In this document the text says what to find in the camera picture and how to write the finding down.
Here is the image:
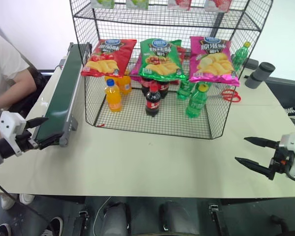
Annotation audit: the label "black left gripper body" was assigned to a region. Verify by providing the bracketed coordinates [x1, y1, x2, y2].
[14, 129, 39, 152]

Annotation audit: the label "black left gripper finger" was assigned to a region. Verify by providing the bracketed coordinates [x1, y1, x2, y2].
[35, 134, 64, 150]
[26, 117, 49, 128]

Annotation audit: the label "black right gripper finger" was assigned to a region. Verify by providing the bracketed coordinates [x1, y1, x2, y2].
[243, 137, 281, 149]
[235, 156, 276, 180]

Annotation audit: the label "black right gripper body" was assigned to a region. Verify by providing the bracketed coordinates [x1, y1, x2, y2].
[269, 147, 295, 176]

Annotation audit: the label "green belt conveyor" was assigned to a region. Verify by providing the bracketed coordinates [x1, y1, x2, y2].
[33, 42, 93, 148]

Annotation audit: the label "person in white shirt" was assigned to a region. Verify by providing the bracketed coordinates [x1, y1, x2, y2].
[0, 31, 44, 141]

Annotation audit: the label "grey foam cylinder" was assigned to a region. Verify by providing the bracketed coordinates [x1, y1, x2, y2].
[244, 62, 276, 89]

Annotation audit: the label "green soda bottle yellow cap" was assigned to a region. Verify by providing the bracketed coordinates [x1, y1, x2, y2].
[231, 41, 251, 72]
[185, 83, 209, 119]
[176, 79, 195, 100]

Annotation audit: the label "orange soda bottle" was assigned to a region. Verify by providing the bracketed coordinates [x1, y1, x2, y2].
[118, 75, 133, 95]
[105, 78, 122, 113]

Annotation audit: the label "dark grey pad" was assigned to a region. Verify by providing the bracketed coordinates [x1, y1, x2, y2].
[243, 58, 260, 71]

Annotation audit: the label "black sneaker white sole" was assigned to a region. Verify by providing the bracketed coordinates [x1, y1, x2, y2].
[0, 222, 15, 236]
[40, 216, 64, 236]

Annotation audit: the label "magenta chips bag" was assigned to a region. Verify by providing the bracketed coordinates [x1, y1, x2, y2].
[188, 36, 240, 87]

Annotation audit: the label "red tomato chips bag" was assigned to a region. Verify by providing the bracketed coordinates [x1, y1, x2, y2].
[80, 38, 138, 79]

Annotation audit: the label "dark rounded shape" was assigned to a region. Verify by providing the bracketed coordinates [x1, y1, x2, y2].
[102, 201, 132, 236]

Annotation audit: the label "cola bottle red cap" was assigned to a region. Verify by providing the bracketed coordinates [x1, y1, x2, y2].
[157, 80, 171, 99]
[145, 86, 162, 118]
[140, 76, 153, 98]

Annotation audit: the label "green chips bag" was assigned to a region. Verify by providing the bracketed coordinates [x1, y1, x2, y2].
[130, 38, 187, 82]

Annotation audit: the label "green snack pack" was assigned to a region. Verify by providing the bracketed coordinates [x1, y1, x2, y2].
[90, 0, 116, 9]
[125, 0, 149, 10]

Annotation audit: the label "pink snack pack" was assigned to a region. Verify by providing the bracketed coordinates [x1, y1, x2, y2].
[203, 0, 231, 13]
[167, 0, 192, 11]

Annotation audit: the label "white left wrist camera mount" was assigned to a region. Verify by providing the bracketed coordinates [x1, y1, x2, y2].
[0, 111, 27, 157]

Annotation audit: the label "red handled scissors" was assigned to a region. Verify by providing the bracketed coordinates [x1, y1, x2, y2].
[221, 88, 242, 103]

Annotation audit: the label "thin white cable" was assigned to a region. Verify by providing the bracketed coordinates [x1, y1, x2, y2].
[93, 196, 112, 236]

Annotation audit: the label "black wire mesh rack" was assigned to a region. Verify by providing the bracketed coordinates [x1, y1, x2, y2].
[69, 0, 274, 140]

